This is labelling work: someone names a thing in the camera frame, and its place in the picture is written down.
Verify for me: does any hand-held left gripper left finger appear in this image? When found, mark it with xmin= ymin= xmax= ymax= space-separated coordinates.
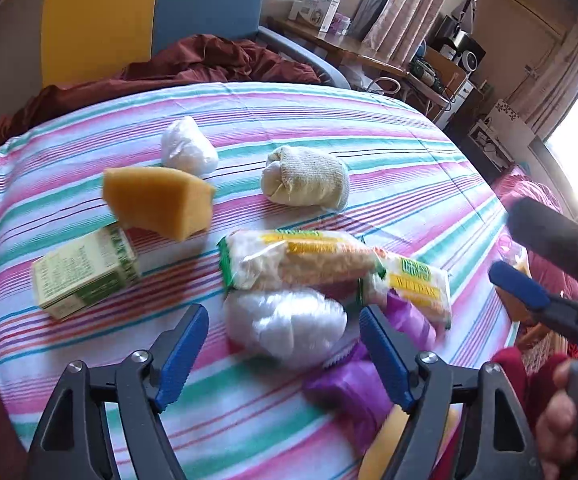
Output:
xmin=28 ymin=303 xmax=210 ymax=480

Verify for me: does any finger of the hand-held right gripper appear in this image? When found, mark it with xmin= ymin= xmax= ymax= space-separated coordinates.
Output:
xmin=488 ymin=259 xmax=578 ymax=356
xmin=508 ymin=197 xmax=578 ymax=293

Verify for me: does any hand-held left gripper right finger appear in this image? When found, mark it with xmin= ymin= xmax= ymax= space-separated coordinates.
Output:
xmin=359 ymin=305 xmax=544 ymax=480

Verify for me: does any large white plastic bag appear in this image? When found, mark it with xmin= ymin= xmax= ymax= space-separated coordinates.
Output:
xmin=223 ymin=287 xmax=348 ymax=361

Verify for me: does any beige sock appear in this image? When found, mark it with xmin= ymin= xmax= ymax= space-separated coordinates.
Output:
xmin=261 ymin=145 xmax=350 ymax=211

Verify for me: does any person's right hand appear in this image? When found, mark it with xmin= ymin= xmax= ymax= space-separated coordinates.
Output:
xmin=536 ymin=360 xmax=578 ymax=480

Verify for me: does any pink blanket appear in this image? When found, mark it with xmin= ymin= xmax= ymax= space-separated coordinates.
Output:
xmin=491 ymin=165 xmax=578 ymax=311

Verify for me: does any purple packet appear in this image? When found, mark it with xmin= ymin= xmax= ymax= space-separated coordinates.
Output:
xmin=303 ymin=292 xmax=437 ymax=456

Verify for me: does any yellow green snack packet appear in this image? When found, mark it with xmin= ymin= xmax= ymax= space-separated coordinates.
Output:
xmin=359 ymin=250 xmax=454 ymax=331
xmin=217 ymin=229 xmax=387 ymax=293

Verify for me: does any red cloth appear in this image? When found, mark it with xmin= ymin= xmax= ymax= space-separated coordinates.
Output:
xmin=491 ymin=347 xmax=562 ymax=411

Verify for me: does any green and white carton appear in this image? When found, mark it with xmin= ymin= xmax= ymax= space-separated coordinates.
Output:
xmin=31 ymin=224 xmax=142 ymax=321

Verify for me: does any orange wedge sponge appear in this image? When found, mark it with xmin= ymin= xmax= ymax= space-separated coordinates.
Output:
xmin=102 ymin=166 xmax=216 ymax=242

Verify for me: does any small white plastic bag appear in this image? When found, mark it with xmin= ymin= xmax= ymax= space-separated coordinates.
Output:
xmin=160 ymin=116 xmax=220 ymax=177

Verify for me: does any black silver stereo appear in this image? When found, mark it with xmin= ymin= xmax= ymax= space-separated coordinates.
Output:
xmin=439 ymin=15 xmax=487 ymax=73

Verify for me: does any striped bed sheet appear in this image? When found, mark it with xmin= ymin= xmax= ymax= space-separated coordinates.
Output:
xmin=0 ymin=80 xmax=534 ymax=480

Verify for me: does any wooden desk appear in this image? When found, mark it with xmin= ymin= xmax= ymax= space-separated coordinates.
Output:
xmin=268 ymin=16 xmax=470 ymax=111

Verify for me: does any pink patterned curtain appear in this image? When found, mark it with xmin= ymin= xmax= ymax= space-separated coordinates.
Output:
xmin=361 ymin=0 xmax=462 ymax=53

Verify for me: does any maroon blanket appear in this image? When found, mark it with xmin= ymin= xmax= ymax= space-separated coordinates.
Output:
xmin=0 ymin=34 xmax=322 ymax=161

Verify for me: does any small purple box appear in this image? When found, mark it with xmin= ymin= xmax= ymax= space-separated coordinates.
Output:
xmin=328 ymin=12 xmax=352 ymax=36

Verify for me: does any yellow blue grey armchair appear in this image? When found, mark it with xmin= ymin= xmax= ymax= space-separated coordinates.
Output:
xmin=0 ymin=0 xmax=352 ymax=88

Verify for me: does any white cable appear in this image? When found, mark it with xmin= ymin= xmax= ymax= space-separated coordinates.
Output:
xmin=369 ymin=77 xmax=404 ymax=100

